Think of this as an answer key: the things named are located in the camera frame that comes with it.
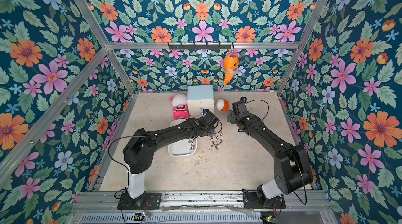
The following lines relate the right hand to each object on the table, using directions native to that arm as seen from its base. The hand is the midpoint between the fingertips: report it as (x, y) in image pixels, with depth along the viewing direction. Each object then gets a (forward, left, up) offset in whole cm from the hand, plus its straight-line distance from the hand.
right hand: (238, 114), depth 89 cm
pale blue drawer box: (+11, +23, +2) cm, 26 cm away
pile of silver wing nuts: (-15, +27, -13) cm, 34 cm away
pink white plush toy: (+10, +37, -6) cm, 39 cm away
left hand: (-6, +15, -6) cm, 18 cm away
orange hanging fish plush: (+26, +4, +17) cm, 31 cm away
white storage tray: (-16, +31, -13) cm, 37 cm away
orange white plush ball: (+14, +9, -9) cm, 19 cm away
